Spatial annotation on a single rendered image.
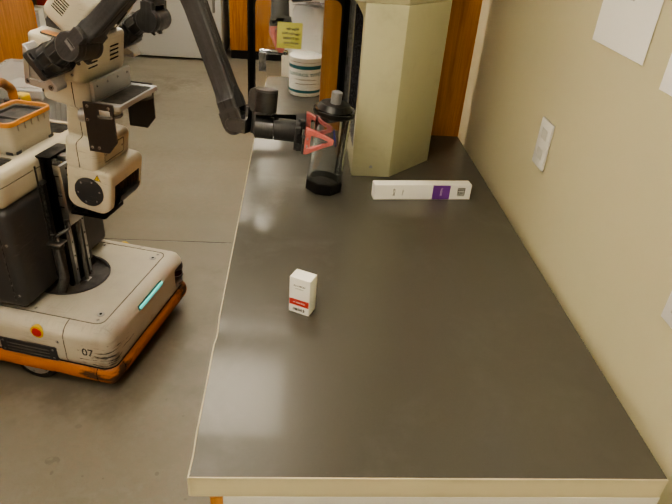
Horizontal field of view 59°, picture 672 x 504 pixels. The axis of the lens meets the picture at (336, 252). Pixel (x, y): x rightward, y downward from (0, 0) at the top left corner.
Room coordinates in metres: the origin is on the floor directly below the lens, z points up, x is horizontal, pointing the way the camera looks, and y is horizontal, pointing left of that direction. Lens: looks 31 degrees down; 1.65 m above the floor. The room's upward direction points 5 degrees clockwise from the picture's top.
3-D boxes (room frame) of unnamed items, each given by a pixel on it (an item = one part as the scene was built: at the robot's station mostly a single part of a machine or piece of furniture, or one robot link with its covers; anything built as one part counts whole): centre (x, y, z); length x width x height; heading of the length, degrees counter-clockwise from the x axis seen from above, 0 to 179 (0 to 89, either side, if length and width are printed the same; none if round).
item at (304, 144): (1.45, 0.08, 1.10); 0.09 x 0.07 x 0.07; 94
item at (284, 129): (1.48, 0.15, 1.10); 0.10 x 0.07 x 0.07; 4
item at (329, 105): (1.48, 0.03, 1.18); 0.09 x 0.09 x 0.07
